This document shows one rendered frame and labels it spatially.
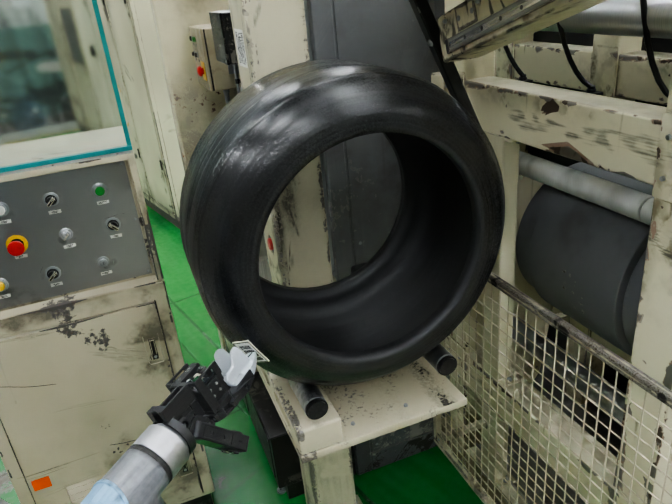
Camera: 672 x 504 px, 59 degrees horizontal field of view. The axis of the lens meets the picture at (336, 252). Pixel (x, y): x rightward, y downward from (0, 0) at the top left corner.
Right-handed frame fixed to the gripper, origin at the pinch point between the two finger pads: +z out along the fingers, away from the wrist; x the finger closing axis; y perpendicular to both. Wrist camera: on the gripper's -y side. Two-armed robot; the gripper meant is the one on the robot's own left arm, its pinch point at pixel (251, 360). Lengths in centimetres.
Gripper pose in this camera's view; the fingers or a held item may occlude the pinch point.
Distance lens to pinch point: 104.5
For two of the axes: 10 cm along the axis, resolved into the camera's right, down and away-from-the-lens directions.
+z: 4.4, -5.3, 7.3
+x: -7.8, 1.7, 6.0
